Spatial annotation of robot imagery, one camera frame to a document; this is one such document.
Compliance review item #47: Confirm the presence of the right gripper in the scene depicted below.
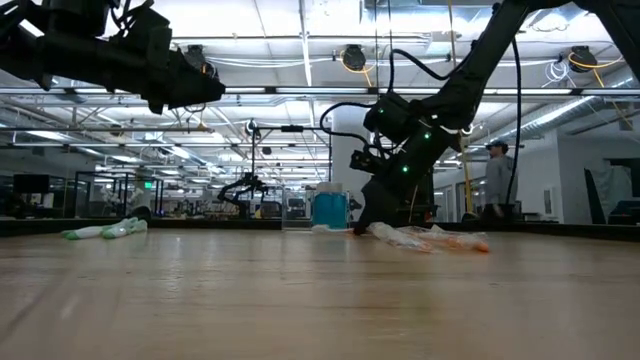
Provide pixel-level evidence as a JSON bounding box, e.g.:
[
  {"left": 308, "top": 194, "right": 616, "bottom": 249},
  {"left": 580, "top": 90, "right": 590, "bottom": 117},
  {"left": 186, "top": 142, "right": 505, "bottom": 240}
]
[{"left": 349, "top": 125, "right": 462, "bottom": 235}]

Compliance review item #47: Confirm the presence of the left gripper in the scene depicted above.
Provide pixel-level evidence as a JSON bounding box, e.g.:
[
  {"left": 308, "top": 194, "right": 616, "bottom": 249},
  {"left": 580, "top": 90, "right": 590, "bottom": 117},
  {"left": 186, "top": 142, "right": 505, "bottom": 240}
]
[{"left": 118, "top": 2, "right": 226, "bottom": 116}]

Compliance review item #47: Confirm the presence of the clear acrylic organizer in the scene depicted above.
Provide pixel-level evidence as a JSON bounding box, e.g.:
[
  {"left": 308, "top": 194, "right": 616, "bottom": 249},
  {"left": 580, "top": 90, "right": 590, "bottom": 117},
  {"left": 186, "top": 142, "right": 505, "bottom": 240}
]
[{"left": 280, "top": 182, "right": 353, "bottom": 232}]

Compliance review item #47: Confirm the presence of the person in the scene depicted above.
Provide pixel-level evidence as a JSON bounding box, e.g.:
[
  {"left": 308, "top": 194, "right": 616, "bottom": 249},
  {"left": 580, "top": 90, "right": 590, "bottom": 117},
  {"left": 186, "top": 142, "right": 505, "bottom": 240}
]
[{"left": 481, "top": 138, "right": 520, "bottom": 222}]

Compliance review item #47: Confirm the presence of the black monitor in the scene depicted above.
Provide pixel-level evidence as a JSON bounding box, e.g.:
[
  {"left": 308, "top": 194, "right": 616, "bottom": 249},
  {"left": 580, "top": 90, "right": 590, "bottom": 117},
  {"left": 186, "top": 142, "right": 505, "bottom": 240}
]
[{"left": 12, "top": 173, "right": 52, "bottom": 197}]

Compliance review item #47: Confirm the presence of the black background robot frame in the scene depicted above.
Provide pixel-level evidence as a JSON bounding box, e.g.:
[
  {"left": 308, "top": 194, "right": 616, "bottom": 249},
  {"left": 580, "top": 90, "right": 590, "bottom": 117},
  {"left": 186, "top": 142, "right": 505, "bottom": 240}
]
[{"left": 248, "top": 123, "right": 335, "bottom": 221}]

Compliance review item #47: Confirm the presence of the black framed glass enclosure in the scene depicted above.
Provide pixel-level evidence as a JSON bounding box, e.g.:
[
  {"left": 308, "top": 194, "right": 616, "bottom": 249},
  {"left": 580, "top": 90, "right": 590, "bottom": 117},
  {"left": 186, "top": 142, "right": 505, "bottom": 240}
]
[{"left": 73, "top": 171, "right": 165, "bottom": 220}]

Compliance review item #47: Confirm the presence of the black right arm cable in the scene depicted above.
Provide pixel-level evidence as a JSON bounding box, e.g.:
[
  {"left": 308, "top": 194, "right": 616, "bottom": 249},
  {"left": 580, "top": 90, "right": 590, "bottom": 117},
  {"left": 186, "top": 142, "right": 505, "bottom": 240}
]
[{"left": 503, "top": 35, "right": 525, "bottom": 207}]

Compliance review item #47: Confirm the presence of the grey tarp covered frame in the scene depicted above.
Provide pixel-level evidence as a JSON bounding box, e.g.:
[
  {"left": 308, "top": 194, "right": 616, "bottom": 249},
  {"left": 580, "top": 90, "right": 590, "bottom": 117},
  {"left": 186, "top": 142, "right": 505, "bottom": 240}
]
[{"left": 583, "top": 158, "right": 640, "bottom": 227}]

